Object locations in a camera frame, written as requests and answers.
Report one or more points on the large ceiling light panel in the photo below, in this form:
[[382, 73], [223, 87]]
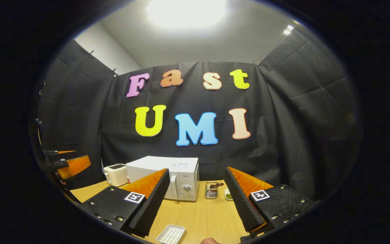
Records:
[[186, 13]]

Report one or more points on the white divided dish with beans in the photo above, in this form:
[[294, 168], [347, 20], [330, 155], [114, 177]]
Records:
[[229, 196]]

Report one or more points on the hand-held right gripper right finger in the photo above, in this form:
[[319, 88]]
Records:
[[240, 203]]

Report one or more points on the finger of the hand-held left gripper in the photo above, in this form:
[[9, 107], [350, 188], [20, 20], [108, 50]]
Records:
[[78, 165], [54, 152]]

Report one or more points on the white microwave oven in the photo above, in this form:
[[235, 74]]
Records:
[[157, 166]]

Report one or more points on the brown wooden spoon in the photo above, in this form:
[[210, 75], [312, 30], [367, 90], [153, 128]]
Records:
[[218, 185]]

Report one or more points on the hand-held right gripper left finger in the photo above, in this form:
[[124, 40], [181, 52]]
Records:
[[151, 203]]

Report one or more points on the white toaster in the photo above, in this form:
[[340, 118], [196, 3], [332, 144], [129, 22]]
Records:
[[115, 176]]

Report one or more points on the black backdrop cloth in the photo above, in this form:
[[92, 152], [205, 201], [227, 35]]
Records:
[[283, 135]]

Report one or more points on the small ceiling light panel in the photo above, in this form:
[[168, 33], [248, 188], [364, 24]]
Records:
[[287, 29]]

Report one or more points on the white slotted tray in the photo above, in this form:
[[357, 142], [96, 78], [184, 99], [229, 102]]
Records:
[[171, 234]]

